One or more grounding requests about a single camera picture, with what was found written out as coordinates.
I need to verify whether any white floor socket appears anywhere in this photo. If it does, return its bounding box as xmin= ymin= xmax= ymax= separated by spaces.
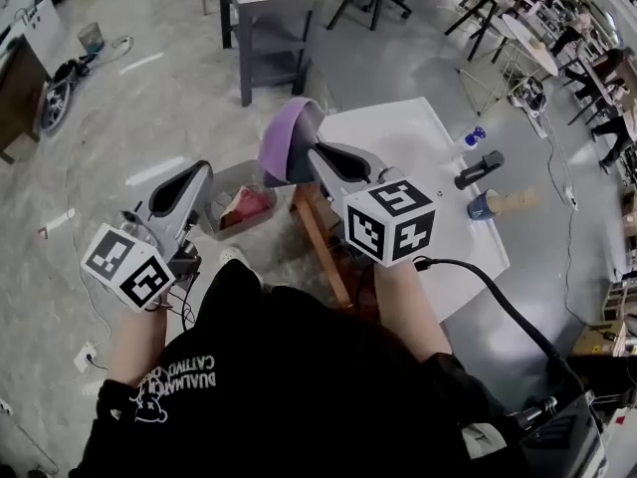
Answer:
xmin=74 ymin=341 xmax=100 ymax=373

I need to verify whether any black faucet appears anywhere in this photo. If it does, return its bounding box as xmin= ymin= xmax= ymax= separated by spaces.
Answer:
xmin=454 ymin=150 xmax=506 ymax=191

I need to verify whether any wooden vanity cabinet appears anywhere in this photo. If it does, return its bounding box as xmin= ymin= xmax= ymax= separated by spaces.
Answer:
xmin=291 ymin=184 xmax=382 ymax=313

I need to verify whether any person's black printed shirt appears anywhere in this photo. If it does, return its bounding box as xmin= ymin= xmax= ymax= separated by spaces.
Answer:
xmin=82 ymin=259 xmax=529 ymax=478

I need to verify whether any beige wooden block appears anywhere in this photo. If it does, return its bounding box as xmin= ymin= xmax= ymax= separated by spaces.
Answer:
xmin=219 ymin=189 xmax=248 ymax=228

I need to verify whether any person's right forearm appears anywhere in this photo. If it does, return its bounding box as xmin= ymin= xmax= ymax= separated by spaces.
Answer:
xmin=372 ymin=259 xmax=454 ymax=362

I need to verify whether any person's white clog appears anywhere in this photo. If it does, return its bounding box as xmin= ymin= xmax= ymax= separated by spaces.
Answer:
xmin=218 ymin=246 xmax=250 ymax=268

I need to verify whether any purple grey cloth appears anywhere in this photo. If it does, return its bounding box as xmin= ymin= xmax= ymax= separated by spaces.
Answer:
xmin=257 ymin=97 xmax=325 ymax=188

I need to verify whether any clear plastic container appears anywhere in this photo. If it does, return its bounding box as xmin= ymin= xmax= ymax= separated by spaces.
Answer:
xmin=201 ymin=160 xmax=293 ymax=241

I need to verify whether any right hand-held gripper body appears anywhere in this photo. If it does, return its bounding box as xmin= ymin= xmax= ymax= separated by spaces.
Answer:
xmin=342 ymin=166 xmax=438 ymax=268

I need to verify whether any round white table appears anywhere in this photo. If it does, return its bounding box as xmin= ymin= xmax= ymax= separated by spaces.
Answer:
xmin=457 ymin=13 xmax=560 ymax=117

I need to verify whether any black and white gear pile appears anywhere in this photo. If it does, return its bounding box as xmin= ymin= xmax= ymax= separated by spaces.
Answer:
xmin=507 ymin=80 xmax=548 ymax=119

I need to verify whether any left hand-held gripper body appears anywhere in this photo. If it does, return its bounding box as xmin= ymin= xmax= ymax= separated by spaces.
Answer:
xmin=79 ymin=200 xmax=203 ymax=314

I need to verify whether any white bottle with blue cap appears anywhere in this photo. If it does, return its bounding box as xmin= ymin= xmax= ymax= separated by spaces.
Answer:
xmin=450 ymin=125 xmax=488 ymax=161

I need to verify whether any brown vanity with white top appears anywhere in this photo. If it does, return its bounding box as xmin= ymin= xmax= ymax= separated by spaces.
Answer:
xmin=0 ymin=0 xmax=67 ymax=164

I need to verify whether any person's left forearm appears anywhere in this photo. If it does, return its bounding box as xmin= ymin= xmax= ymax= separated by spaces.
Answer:
xmin=106 ymin=309 xmax=168 ymax=387

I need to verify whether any wire mesh waste bin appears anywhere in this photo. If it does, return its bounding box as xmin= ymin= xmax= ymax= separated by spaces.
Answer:
xmin=77 ymin=21 xmax=106 ymax=54

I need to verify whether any grey backpack rig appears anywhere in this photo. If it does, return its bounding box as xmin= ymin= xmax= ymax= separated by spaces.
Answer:
xmin=39 ymin=57 xmax=95 ymax=131

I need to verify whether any white sink basin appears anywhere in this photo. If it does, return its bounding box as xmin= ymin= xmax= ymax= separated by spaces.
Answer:
xmin=318 ymin=96 xmax=512 ymax=324

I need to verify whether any wooden shelf unit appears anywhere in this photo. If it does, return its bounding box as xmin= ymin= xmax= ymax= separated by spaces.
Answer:
xmin=601 ymin=281 xmax=637 ymax=324

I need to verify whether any blue cup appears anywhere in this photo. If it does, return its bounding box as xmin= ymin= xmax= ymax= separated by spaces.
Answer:
xmin=466 ymin=189 xmax=502 ymax=221

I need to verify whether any cardboard box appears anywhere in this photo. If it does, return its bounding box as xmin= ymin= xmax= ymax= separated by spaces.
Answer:
xmin=571 ymin=321 xmax=629 ymax=358

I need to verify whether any thick black hose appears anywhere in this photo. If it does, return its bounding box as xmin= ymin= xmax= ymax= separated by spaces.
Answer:
xmin=412 ymin=256 xmax=588 ymax=397

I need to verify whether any black backpack unit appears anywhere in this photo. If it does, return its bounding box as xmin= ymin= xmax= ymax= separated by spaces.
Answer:
xmin=517 ymin=395 xmax=609 ymax=478

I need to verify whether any dark red cloth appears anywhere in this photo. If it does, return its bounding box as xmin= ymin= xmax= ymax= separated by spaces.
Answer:
xmin=221 ymin=184 xmax=278 ymax=231

